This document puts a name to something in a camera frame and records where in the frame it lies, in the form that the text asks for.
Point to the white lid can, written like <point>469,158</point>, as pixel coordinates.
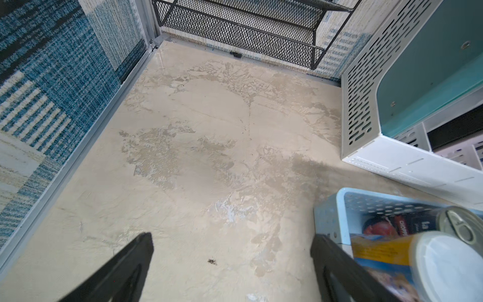
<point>430,266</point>

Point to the black wire shelf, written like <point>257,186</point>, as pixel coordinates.
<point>283,30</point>

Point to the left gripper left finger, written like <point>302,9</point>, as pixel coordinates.
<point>122,278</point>

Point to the light blue plastic basket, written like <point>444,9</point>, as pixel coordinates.
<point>345,213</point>

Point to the white file organizer box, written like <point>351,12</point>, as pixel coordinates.
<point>412,100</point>

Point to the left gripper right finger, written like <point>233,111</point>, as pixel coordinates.
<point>334,266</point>

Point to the silver top dark can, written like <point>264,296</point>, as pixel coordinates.
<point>453,220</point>

